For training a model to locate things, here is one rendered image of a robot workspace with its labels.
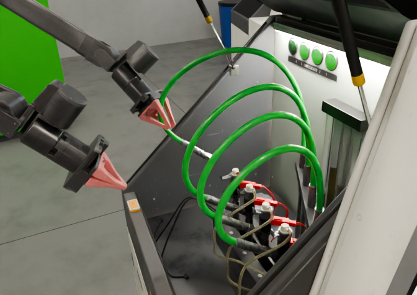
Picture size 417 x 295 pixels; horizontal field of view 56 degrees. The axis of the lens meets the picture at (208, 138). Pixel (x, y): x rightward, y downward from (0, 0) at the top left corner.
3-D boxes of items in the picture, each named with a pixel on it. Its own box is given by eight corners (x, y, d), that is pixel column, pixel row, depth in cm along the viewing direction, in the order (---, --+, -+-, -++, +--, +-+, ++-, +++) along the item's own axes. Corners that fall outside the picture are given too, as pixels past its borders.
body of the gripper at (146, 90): (166, 94, 105) (148, 74, 106) (149, 98, 96) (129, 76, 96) (152, 110, 108) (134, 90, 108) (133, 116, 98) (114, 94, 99)
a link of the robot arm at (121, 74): (114, 76, 106) (105, 74, 100) (131, 58, 105) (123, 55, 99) (131, 95, 105) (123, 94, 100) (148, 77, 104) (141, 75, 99)
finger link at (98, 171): (132, 188, 72) (88, 161, 68) (109, 213, 74) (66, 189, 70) (134, 169, 78) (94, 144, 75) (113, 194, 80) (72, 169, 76)
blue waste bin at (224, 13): (213, 44, 732) (212, 0, 698) (241, 40, 753) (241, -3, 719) (228, 50, 682) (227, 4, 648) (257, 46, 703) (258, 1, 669)
